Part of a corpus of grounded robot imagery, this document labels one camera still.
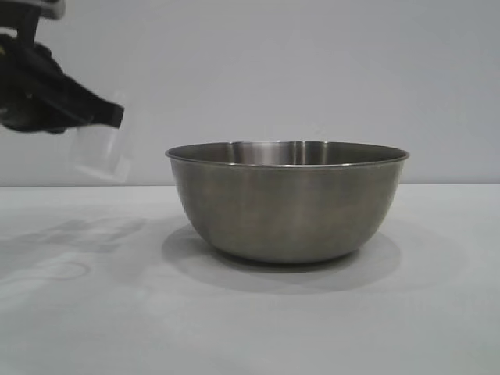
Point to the translucent plastic measuring cup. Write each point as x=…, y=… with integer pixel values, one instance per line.
x=101, y=156

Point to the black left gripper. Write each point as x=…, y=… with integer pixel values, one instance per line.
x=27, y=86

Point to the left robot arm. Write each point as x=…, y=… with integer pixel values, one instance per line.
x=23, y=11

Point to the stainless steel mixing bowl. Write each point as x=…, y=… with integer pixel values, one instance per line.
x=285, y=203

